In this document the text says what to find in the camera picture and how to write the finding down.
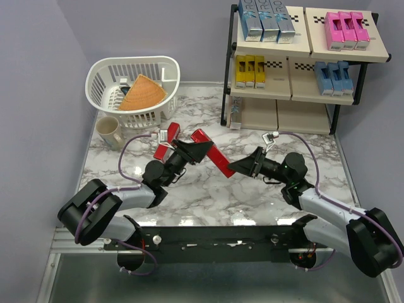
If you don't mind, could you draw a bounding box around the pink toothpaste box horizontal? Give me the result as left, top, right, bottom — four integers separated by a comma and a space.
324, 12, 345, 51

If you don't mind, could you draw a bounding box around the orange woven fan mat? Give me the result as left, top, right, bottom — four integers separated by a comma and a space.
118, 74, 167, 111

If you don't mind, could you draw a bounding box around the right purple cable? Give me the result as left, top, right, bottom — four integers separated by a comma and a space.
277, 131, 400, 263

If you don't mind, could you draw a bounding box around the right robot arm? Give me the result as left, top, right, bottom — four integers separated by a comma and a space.
228, 147, 403, 278

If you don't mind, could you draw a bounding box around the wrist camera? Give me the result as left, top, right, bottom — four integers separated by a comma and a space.
262, 131, 280, 153
151, 129, 174, 150

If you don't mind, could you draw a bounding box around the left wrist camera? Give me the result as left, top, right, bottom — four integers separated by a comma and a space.
151, 129, 174, 150

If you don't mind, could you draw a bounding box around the pink toothpaste box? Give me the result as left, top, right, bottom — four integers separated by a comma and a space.
338, 11, 358, 50
350, 11, 371, 51

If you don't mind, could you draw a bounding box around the red white toothpaste box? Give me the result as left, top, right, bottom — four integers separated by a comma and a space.
191, 129, 235, 178

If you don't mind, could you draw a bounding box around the silver red toothpaste box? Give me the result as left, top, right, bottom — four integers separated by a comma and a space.
229, 97, 242, 129

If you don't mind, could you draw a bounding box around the white plastic basket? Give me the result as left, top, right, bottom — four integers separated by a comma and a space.
85, 56, 181, 129

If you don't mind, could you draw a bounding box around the black three-tier shelf rack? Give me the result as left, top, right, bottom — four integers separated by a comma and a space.
223, 6, 391, 134

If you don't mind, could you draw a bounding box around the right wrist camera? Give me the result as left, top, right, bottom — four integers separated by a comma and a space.
262, 131, 280, 153

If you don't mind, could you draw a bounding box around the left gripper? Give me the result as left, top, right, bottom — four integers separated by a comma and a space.
163, 140, 213, 187

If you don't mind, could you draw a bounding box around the light blue toothpaste box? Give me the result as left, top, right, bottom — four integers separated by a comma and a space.
327, 62, 344, 97
337, 61, 354, 96

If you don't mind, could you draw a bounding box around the black item in basket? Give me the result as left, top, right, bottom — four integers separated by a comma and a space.
119, 78, 131, 95

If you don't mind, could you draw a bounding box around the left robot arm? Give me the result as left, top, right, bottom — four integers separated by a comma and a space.
57, 140, 213, 249

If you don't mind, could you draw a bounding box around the yellow toothpaste box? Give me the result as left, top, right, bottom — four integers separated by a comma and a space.
245, 55, 255, 88
254, 56, 266, 89
235, 55, 246, 89

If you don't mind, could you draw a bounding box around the light blue toothpaste box corner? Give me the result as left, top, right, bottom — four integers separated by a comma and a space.
314, 61, 334, 96

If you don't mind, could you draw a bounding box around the beige ceramic mug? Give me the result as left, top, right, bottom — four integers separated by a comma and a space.
95, 116, 125, 150

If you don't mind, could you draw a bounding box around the silver blue toothpaste box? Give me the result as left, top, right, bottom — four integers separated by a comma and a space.
238, 0, 263, 42
270, 0, 295, 44
255, 0, 280, 43

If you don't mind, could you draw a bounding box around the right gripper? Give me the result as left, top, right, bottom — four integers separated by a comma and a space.
227, 146, 291, 184

